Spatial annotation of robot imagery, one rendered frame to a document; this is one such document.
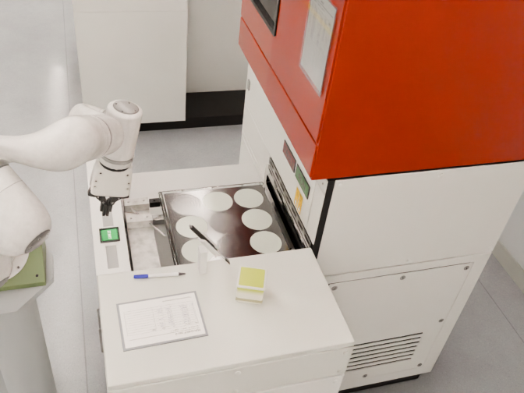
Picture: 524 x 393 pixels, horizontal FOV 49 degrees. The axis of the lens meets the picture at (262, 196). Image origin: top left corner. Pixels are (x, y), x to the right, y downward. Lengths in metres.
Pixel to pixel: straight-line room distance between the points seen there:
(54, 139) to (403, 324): 1.58
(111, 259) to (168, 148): 2.09
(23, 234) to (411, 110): 0.98
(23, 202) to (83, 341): 1.70
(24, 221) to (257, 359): 0.69
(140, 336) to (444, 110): 0.97
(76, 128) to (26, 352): 1.15
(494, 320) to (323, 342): 1.72
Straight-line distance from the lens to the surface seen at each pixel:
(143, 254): 1.81
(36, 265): 1.83
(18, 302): 1.82
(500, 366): 2.97
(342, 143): 1.53
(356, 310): 2.09
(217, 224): 1.88
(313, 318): 1.58
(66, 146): 1.07
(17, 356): 2.10
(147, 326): 1.52
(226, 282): 1.62
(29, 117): 4.09
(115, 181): 1.53
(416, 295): 2.17
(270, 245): 1.83
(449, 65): 1.54
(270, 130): 2.03
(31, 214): 1.07
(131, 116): 1.41
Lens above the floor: 2.18
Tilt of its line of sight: 40 degrees down
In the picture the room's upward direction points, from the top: 8 degrees clockwise
